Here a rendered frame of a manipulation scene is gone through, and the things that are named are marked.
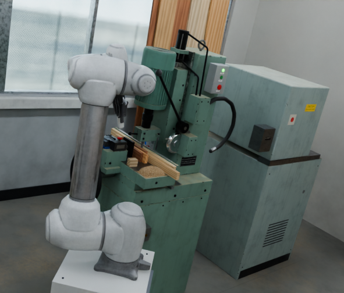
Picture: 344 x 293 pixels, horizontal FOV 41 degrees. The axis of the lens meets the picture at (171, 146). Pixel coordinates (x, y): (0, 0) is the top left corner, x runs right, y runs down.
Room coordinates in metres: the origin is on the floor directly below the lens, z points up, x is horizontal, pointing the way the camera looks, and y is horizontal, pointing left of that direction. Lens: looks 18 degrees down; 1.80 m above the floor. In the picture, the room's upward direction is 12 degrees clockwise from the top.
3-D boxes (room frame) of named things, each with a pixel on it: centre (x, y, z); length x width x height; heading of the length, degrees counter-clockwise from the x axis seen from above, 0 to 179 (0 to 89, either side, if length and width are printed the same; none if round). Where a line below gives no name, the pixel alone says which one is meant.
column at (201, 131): (2.68, -0.04, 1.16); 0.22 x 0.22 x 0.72; 44
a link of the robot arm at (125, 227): (1.69, 0.12, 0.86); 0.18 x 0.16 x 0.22; 109
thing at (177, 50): (2.57, 0.06, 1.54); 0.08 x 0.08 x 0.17; 44
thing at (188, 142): (2.49, -0.08, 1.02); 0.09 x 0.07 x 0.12; 44
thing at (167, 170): (2.44, 0.14, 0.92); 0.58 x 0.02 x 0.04; 44
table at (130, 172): (2.42, 0.26, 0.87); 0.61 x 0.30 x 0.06; 44
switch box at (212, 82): (2.59, -0.16, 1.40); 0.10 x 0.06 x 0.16; 134
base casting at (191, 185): (2.56, 0.08, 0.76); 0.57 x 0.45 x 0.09; 134
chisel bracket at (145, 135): (2.49, 0.15, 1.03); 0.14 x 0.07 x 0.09; 134
